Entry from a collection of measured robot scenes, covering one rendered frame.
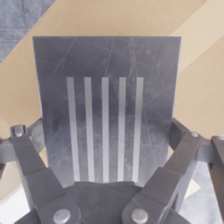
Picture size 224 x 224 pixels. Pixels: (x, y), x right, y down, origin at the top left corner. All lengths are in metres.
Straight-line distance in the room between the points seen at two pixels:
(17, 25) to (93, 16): 1.08
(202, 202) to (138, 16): 1.70
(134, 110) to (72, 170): 0.09
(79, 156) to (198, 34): 0.22
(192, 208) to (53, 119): 1.72
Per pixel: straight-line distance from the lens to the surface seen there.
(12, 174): 0.81
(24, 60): 0.26
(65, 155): 0.18
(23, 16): 1.29
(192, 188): 0.97
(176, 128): 0.16
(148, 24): 0.25
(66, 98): 0.16
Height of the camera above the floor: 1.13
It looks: 74 degrees down
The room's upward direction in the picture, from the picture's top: 179 degrees clockwise
